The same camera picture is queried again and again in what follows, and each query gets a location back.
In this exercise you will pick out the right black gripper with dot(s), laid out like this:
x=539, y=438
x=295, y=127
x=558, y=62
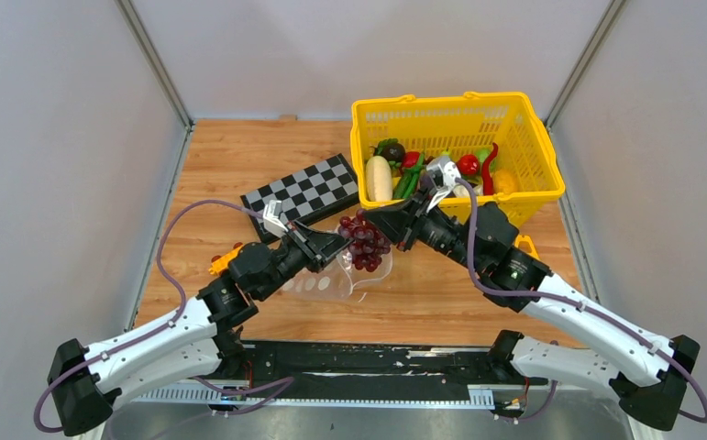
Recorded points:
x=401, y=225

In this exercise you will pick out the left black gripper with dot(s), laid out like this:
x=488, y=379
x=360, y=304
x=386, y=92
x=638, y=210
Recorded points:
x=315, y=246

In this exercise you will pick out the purple grape bunch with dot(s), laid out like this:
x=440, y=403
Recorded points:
x=368, y=244

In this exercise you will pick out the dark avocado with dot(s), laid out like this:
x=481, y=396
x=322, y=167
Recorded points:
x=393, y=152

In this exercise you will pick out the clear polka dot zip bag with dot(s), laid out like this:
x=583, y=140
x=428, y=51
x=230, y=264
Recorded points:
x=337, y=281

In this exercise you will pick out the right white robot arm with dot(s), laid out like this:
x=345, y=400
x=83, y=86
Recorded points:
x=646, y=373

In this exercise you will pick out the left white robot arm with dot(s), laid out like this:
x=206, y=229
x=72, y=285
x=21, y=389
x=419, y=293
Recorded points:
x=88, y=383

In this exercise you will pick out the green bean pods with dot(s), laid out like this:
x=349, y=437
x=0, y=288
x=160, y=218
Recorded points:
x=411, y=168

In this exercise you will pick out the yellow toy car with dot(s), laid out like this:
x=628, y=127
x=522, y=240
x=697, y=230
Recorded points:
x=219, y=263

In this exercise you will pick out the white radish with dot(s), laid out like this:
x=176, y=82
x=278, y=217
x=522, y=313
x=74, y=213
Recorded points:
x=378, y=178

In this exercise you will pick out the white garlic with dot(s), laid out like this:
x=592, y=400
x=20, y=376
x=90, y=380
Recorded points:
x=461, y=191

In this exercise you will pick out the black grey chessboard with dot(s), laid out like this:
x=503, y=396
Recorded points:
x=309, y=195

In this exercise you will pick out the red bell pepper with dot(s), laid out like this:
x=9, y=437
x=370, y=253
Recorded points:
x=469, y=165

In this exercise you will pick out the red chili pepper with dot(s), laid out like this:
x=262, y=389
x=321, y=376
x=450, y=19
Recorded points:
x=486, y=171

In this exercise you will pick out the yellow plastic basket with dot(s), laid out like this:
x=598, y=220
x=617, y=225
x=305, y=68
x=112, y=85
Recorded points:
x=459, y=125

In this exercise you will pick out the yellow lemon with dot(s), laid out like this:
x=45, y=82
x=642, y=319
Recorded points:
x=505, y=182

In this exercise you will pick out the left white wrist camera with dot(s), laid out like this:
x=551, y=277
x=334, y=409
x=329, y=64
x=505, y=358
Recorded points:
x=272, y=219

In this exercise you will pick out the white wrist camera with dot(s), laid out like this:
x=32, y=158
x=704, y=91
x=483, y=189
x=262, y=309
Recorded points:
x=442, y=176
x=272, y=219

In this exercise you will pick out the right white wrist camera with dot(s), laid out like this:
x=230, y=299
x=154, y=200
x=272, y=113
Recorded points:
x=442, y=176

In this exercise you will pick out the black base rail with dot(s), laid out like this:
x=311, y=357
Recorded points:
x=369, y=372

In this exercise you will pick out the yellow triangle frame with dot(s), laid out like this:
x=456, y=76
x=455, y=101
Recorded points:
x=526, y=244

